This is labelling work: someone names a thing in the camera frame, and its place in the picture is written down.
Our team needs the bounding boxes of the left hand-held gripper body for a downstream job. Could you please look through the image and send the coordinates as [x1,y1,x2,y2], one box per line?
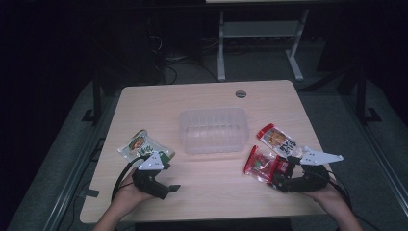
[132,151,171,200]

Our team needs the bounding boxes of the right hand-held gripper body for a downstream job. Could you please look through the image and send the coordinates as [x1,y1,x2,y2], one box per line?
[286,145,344,194]

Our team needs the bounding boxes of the green snack packet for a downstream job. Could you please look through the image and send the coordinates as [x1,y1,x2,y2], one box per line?
[116,129,176,165]

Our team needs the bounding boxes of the red clear snack packet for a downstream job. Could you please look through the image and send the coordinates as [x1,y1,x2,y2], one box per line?
[243,144,290,191]

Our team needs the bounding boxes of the red-topped brown snack packet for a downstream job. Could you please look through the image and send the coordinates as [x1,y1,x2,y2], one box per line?
[256,123,304,159]

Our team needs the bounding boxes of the clear plastic container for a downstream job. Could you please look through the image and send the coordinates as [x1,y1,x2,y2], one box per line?
[178,107,250,155]

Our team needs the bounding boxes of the person's right hand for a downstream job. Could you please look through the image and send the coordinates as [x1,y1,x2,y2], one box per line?
[302,178,346,210]

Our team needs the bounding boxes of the person's left hand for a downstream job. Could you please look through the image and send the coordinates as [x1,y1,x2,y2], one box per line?
[111,167,156,214]

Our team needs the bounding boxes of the grey tape strip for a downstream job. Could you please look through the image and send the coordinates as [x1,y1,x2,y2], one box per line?
[78,189,101,198]

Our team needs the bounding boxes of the black metal stand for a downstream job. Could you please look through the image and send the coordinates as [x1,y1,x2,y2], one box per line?
[335,65,383,125]
[81,78,104,125]

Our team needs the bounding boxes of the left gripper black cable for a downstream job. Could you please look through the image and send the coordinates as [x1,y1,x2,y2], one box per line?
[111,155,152,202]

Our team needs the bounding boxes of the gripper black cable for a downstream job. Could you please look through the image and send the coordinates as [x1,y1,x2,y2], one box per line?
[111,155,152,202]
[326,176,383,231]

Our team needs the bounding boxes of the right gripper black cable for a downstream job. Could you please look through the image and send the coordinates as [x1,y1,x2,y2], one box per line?
[326,176,383,231]

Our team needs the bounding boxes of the metal floor rail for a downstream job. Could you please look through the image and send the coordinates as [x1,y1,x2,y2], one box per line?
[41,94,120,231]
[340,92,408,210]

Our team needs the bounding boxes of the black floor cables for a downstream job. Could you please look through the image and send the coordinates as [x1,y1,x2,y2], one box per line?
[154,56,219,85]

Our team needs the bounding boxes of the white metal table frame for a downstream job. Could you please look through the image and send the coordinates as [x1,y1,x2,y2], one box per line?
[205,0,311,83]

